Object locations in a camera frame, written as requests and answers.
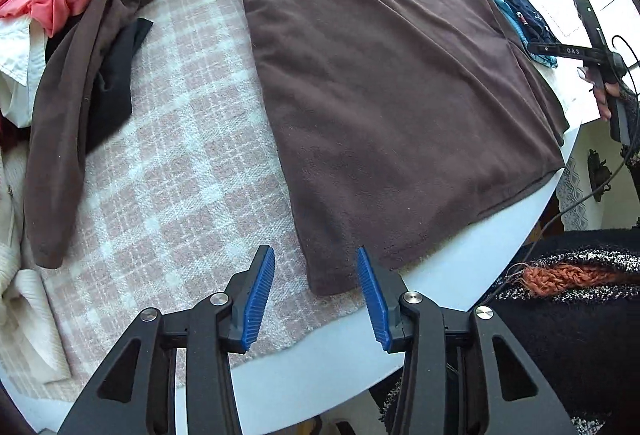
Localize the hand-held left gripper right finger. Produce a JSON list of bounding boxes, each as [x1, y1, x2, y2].
[[356, 246, 583, 435]]

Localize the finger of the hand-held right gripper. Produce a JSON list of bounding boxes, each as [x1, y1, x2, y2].
[[527, 42, 562, 61]]

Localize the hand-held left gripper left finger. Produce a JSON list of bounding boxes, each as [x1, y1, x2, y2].
[[57, 245, 276, 435]]

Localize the brown fleece garment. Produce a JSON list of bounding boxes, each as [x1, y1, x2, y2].
[[22, 0, 568, 298]]

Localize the person's right forearm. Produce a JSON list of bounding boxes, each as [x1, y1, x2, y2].
[[619, 82, 640, 147]]

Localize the person's right hand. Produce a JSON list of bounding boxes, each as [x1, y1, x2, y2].
[[580, 65, 623, 122]]

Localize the light blue shirt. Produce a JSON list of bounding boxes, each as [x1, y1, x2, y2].
[[450, 0, 558, 68]]

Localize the white lace cloth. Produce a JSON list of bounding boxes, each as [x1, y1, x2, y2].
[[557, 158, 601, 228]]

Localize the pink plaid blanket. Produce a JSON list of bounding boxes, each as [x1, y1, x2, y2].
[[0, 0, 401, 398]]

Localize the cream knit garment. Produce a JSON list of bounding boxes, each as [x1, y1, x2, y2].
[[0, 125, 71, 383]]

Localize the black garment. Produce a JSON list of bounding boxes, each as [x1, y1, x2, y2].
[[87, 18, 153, 156]]

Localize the white garment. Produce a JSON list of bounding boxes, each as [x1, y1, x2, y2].
[[0, 18, 48, 128]]

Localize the black cable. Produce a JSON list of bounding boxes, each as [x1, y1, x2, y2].
[[520, 34, 640, 266]]

